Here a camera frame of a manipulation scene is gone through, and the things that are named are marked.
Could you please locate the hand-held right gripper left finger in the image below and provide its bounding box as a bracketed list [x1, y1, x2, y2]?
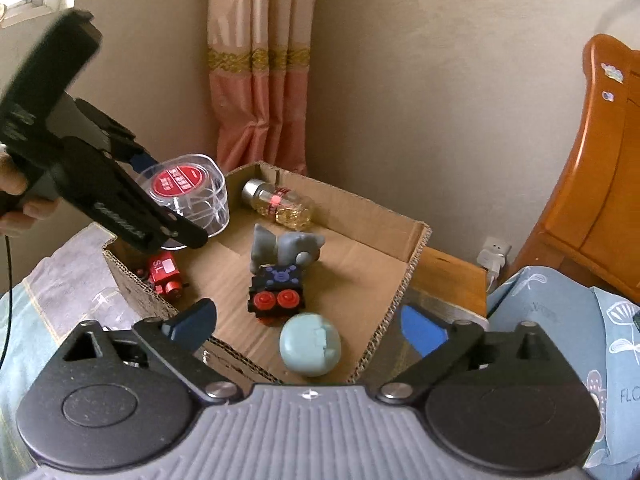
[52, 297, 241, 404]

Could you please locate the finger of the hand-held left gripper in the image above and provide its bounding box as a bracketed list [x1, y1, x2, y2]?
[54, 139, 209, 254]
[75, 99, 162, 172]

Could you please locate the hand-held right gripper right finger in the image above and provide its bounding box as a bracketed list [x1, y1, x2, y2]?
[375, 302, 571, 406]

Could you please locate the red toy train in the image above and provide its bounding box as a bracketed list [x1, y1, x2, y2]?
[146, 254, 191, 299]

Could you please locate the clear container with red label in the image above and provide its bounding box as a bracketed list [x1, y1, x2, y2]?
[135, 152, 231, 251]

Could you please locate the black toy train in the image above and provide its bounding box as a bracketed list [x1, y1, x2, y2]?
[247, 262, 306, 324]

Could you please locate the cardboard box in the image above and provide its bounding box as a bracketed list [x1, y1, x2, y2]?
[102, 161, 432, 386]

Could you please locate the grey elephant figurine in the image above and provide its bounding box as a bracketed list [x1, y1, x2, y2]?
[250, 224, 325, 274]

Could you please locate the glass bottle of yellow capsules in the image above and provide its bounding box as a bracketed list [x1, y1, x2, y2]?
[241, 178, 315, 226]

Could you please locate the person's left hand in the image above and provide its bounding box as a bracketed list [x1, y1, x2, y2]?
[0, 154, 58, 238]

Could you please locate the wooden bedside table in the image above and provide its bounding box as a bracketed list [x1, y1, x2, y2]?
[405, 246, 490, 319]

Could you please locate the blue floral pillow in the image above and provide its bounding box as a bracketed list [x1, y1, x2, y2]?
[487, 266, 640, 468]
[592, 287, 640, 461]

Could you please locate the pink patterned curtain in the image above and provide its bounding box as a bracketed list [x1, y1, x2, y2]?
[206, 0, 321, 176]

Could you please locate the wooden bed headboard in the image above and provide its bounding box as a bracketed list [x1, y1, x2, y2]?
[520, 34, 640, 306]

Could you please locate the white wall plug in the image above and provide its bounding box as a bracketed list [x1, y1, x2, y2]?
[476, 237, 514, 281]

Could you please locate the black cable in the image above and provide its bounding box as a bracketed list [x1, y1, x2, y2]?
[0, 235, 14, 376]

